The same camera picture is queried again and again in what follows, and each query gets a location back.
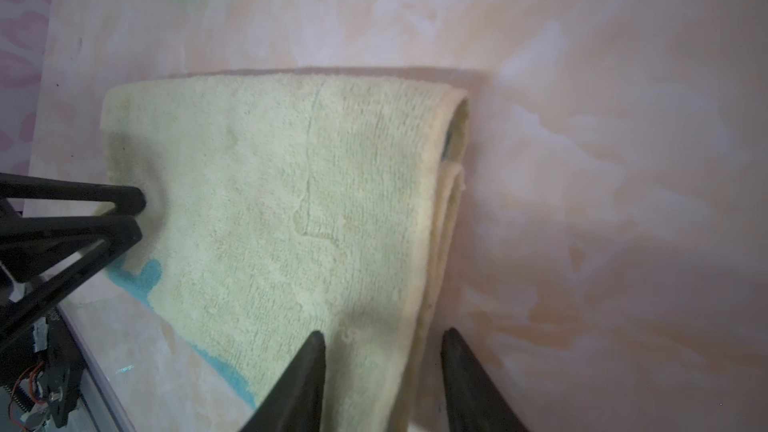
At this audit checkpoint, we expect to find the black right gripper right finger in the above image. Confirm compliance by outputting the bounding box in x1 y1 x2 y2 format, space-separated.
440 328 529 432

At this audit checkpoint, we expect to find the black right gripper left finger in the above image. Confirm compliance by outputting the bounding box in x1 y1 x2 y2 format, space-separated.
241 330 326 432

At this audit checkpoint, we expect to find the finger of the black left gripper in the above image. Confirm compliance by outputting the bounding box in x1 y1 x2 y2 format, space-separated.
1 173 147 216
1 215 142 348

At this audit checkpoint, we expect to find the pale yellow teal towel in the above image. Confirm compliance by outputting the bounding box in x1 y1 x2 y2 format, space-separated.
100 73 469 431

